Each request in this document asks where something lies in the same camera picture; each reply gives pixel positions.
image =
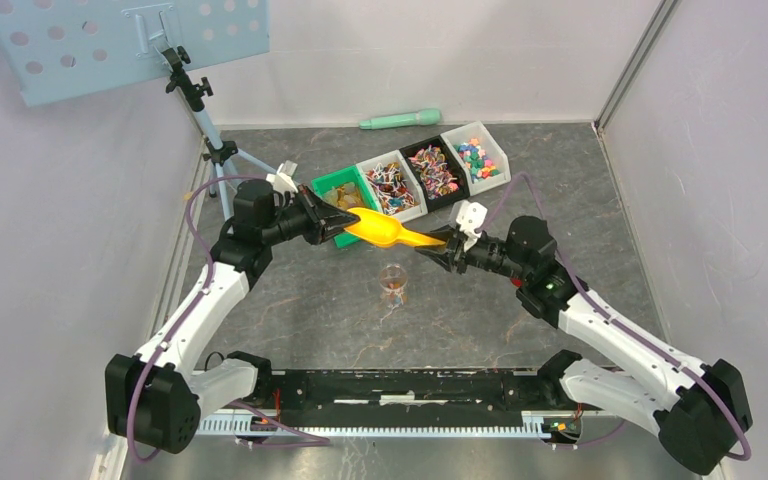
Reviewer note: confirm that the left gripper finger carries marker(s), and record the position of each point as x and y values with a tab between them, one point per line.
315	208
325	229

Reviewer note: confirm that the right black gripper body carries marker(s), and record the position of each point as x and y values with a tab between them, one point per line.
482	255

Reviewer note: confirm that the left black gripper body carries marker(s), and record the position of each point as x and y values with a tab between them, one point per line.
309	221

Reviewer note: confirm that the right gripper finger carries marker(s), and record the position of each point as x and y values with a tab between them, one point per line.
443	258
446	237

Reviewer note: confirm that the yellow plastic scoop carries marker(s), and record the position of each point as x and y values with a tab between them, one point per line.
385	231

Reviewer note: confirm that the clear plastic jar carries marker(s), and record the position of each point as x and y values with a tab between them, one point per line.
393	280

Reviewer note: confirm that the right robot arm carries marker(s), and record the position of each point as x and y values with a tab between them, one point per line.
698	412

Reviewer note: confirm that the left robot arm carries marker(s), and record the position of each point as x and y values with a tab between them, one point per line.
154	397

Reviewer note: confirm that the green candy bin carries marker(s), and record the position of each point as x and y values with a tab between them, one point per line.
344	188

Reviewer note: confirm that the white lollipop bin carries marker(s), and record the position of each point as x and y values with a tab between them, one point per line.
395	191

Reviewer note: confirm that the black lollipop bin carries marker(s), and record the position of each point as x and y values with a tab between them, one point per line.
441	178

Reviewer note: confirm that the white candy bin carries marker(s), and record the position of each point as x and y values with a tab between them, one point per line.
485	163

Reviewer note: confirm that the light blue music stand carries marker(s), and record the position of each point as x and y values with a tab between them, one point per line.
61	50

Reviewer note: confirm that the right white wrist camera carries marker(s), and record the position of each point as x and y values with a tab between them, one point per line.
467	218

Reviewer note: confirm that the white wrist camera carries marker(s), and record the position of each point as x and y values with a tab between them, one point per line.
467	218
282	180

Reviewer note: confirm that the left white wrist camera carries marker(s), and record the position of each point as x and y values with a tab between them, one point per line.
282	180

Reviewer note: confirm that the mint green cylindrical handle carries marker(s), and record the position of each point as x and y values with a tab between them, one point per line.
424	117

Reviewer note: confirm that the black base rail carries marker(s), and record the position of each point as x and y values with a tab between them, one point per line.
494	397

